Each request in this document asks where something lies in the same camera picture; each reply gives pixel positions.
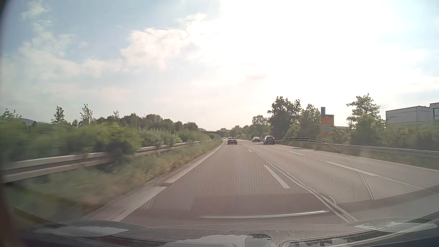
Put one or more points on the dark car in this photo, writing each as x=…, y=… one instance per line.
x=232, y=140

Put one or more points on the grey asphalt road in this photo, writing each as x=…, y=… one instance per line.
x=236, y=171

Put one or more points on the blue car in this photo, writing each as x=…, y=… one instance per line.
x=269, y=140

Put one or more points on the row of bushes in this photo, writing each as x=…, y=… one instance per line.
x=113, y=137

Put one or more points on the yellow and blue road sign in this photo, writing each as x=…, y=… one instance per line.
x=327, y=124

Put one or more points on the car's own bonnet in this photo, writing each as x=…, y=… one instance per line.
x=219, y=236

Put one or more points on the grass verge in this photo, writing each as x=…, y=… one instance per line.
x=113, y=178

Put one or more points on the row of trees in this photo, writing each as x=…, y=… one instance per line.
x=360, y=130

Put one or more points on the white building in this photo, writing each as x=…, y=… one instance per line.
x=411, y=114

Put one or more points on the grey metal guard rail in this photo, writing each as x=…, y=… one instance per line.
x=61, y=164
x=384, y=150

